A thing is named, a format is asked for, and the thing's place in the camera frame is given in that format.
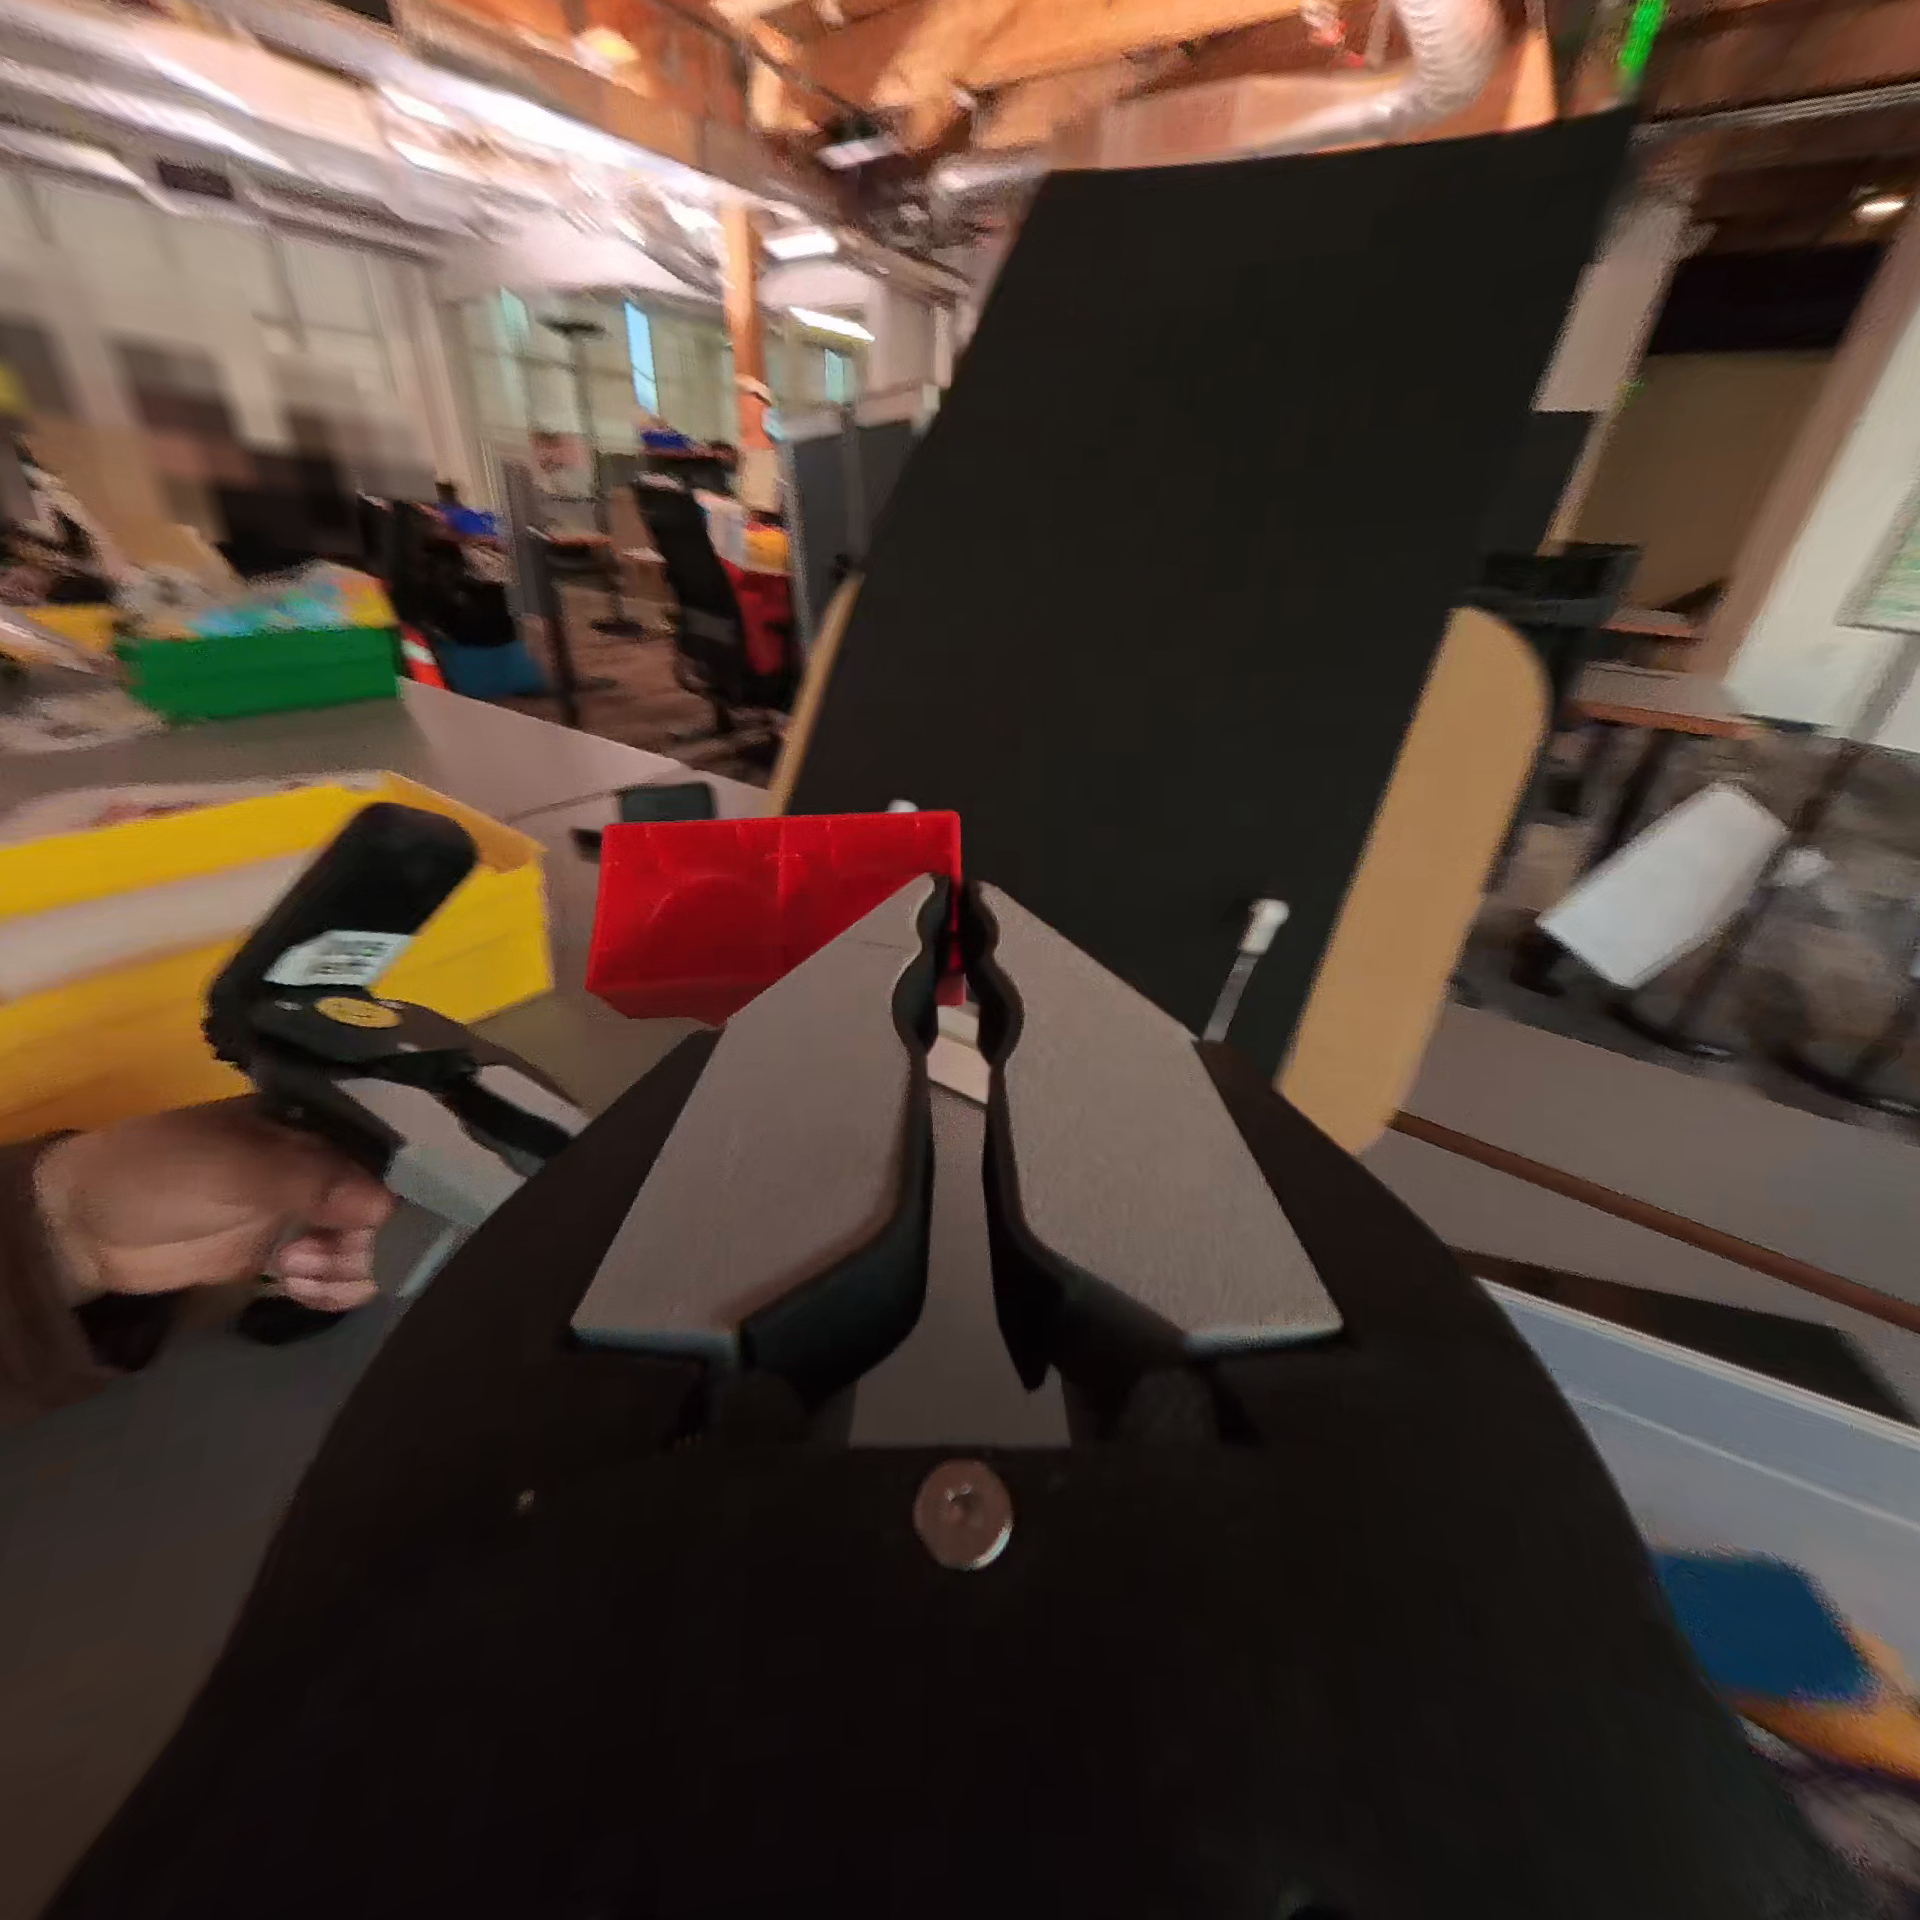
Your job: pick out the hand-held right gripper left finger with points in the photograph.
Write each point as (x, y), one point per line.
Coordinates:
(751, 1184)

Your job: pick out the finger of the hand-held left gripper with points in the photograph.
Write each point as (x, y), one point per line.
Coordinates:
(451, 1092)
(457, 1170)

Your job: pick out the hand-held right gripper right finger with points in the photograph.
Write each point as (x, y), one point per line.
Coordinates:
(1155, 1184)

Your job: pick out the red toy block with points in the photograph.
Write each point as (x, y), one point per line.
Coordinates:
(704, 914)

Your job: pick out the person's left forearm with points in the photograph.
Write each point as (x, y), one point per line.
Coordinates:
(37, 1334)

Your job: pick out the person's left hand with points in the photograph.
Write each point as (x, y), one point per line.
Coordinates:
(195, 1200)

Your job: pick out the yellow plastic bin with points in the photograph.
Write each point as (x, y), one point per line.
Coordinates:
(495, 914)

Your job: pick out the silver board stand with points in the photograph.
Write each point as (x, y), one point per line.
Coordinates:
(961, 1072)

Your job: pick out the green plastic bin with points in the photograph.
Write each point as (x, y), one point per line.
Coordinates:
(255, 675)

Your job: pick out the orange traffic cone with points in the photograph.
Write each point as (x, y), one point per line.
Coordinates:
(422, 660)

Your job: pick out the colourful box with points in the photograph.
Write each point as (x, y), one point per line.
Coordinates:
(301, 598)

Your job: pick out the black device with blue light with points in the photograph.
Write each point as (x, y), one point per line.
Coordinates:
(667, 800)

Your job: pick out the black office chair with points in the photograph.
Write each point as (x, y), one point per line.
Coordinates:
(704, 598)

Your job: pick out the red cloth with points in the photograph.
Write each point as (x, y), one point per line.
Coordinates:
(764, 614)

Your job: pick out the white tilted panel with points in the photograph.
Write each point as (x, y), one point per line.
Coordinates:
(1664, 878)

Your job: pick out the clear plastic storage bin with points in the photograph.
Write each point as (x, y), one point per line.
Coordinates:
(1724, 1441)

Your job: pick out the grey partition panel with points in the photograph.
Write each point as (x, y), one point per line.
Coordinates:
(856, 494)

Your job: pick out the black board with wooden edge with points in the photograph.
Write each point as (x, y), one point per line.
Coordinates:
(1200, 524)

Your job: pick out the wall poster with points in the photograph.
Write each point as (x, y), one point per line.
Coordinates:
(1887, 562)

